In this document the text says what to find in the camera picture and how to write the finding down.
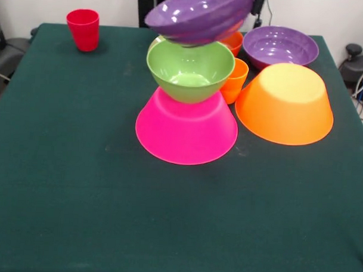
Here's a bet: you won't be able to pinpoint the large orange bowl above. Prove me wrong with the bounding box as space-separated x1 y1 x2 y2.
233 61 336 147

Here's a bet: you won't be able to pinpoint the dark green table cloth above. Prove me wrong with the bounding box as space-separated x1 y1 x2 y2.
0 21 363 272

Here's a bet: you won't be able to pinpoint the purple bowl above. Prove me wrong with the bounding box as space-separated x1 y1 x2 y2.
241 25 320 73
142 0 255 50

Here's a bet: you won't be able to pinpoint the black wall cable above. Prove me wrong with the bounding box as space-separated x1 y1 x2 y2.
253 0 274 29

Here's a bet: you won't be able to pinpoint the pink bowl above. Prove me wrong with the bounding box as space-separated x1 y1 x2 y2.
134 86 240 168

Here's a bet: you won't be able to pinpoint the red-orange bowl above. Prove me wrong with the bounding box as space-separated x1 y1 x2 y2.
219 30 244 58

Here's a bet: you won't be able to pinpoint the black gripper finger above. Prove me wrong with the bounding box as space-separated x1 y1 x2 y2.
252 0 266 16

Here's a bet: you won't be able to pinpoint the orange cup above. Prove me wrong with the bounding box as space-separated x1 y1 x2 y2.
219 57 250 106

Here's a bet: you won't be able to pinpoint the red cup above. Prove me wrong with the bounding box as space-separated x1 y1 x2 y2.
64 8 101 53

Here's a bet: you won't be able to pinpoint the green bowl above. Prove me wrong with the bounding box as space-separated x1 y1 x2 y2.
144 38 237 106

